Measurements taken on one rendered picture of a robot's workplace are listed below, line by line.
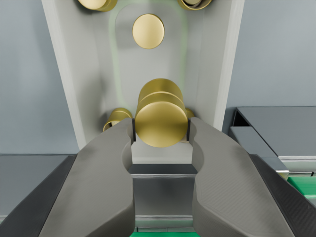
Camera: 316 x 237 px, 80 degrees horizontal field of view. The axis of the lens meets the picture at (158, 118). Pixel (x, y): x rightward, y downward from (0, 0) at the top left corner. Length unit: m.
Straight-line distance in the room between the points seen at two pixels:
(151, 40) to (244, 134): 0.15
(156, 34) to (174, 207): 0.21
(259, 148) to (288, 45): 0.16
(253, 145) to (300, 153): 0.04
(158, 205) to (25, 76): 0.27
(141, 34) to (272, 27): 0.18
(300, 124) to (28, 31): 0.38
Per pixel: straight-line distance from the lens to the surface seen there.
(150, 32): 0.22
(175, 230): 0.29
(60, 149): 0.40
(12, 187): 0.37
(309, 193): 0.23
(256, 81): 0.33
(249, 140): 0.24
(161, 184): 0.30
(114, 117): 0.26
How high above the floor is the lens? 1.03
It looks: 62 degrees down
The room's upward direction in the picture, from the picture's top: 179 degrees counter-clockwise
